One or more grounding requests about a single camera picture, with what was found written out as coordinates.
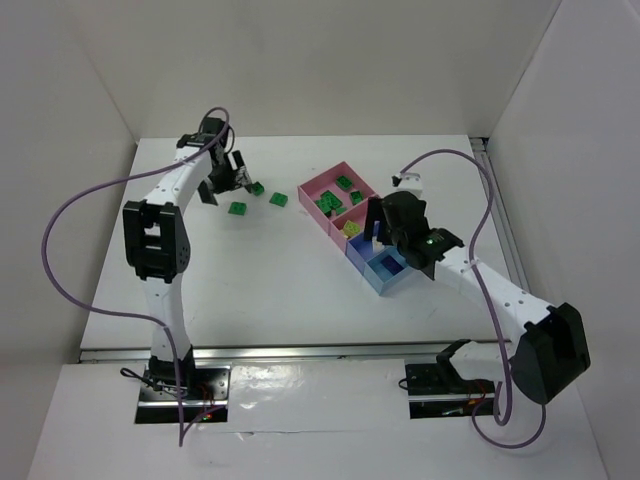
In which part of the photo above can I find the dark green lego with number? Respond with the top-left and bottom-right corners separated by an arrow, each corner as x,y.
350,191 -> 364,205

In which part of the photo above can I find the purple lego brick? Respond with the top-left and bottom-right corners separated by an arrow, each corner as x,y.
381,255 -> 404,276

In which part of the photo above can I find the light green small lego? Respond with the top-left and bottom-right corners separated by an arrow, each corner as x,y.
341,220 -> 362,239

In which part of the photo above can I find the dark green double lego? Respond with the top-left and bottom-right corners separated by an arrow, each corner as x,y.
335,175 -> 353,192

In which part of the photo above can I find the beige lego brick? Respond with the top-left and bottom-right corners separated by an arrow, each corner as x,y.
372,240 -> 386,253

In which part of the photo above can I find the dark green long lego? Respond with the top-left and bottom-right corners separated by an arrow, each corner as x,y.
315,191 -> 343,217

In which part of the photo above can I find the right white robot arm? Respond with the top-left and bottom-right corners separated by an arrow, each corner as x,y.
364,191 -> 591,405

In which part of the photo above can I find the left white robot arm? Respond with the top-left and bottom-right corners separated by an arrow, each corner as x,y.
122,116 -> 253,388

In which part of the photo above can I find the dark green lego near centre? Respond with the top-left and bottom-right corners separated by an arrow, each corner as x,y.
228,201 -> 247,216

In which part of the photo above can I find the dark green square lego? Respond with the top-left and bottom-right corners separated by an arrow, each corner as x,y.
251,182 -> 265,196

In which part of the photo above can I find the pink and blue sorting tray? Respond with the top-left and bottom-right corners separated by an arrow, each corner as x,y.
298,162 -> 409,295

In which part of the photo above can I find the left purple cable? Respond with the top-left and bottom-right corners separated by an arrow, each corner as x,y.
43,106 -> 236,447

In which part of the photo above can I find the purple cable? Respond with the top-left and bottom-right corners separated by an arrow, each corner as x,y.
43,106 -> 236,447
390,148 -> 547,447

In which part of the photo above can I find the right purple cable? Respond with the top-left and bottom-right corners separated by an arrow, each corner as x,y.
390,148 -> 547,447

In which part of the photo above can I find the aluminium frame rail front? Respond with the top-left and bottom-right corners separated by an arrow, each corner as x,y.
78,337 -> 546,363

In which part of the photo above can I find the aluminium frame rail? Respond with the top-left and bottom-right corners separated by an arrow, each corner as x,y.
469,136 -> 546,331
78,337 -> 546,363

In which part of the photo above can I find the aluminium frame rail right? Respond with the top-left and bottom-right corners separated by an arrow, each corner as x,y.
469,136 -> 546,331

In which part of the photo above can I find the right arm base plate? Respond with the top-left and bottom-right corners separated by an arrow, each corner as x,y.
398,363 -> 495,419

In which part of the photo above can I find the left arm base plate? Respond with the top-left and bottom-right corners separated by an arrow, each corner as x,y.
121,366 -> 231,425

